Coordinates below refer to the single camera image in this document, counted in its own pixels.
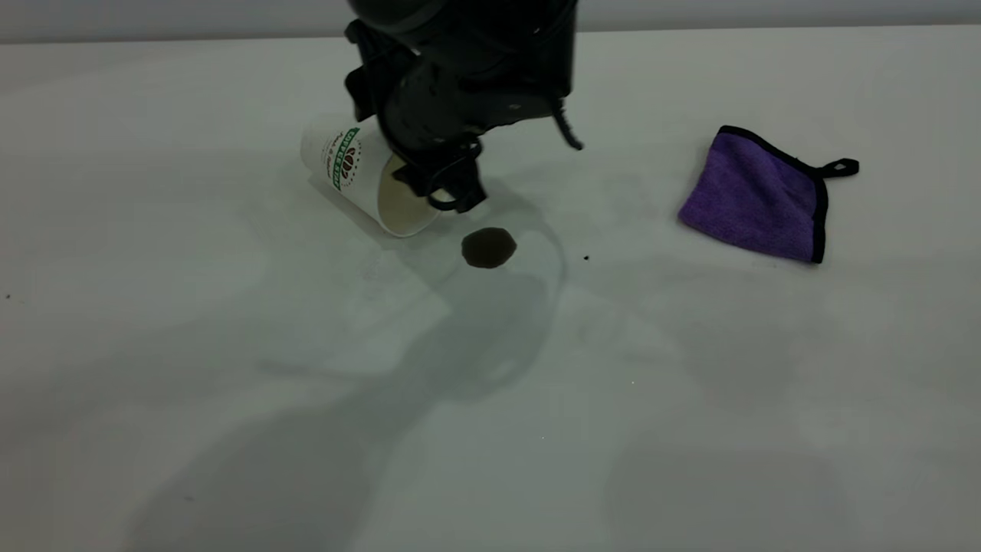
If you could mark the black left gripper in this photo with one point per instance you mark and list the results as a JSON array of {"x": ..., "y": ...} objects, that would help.
[{"x": 452, "y": 107}]

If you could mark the white paper cup green print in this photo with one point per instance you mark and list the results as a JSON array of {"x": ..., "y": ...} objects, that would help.
[{"x": 349, "y": 170}]

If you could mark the purple cloth black trim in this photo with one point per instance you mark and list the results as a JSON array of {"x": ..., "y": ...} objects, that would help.
[{"x": 747, "y": 199}]

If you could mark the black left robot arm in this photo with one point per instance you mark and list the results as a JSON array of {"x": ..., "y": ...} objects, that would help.
[{"x": 467, "y": 23}]

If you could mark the dark coffee spill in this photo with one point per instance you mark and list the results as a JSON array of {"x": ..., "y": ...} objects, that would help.
[{"x": 489, "y": 248}]

